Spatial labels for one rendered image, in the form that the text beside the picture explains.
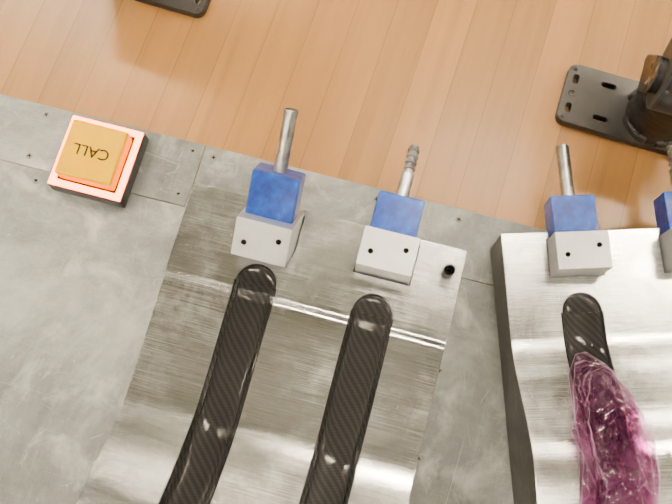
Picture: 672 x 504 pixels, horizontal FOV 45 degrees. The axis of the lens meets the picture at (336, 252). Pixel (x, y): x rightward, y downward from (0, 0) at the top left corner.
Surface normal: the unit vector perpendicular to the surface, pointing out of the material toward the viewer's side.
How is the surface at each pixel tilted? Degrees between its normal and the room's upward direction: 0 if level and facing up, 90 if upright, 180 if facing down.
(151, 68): 0
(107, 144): 0
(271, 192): 36
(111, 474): 28
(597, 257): 0
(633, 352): 17
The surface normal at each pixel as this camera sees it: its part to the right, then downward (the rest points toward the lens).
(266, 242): -0.15, 0.34
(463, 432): 0.00, -0.25
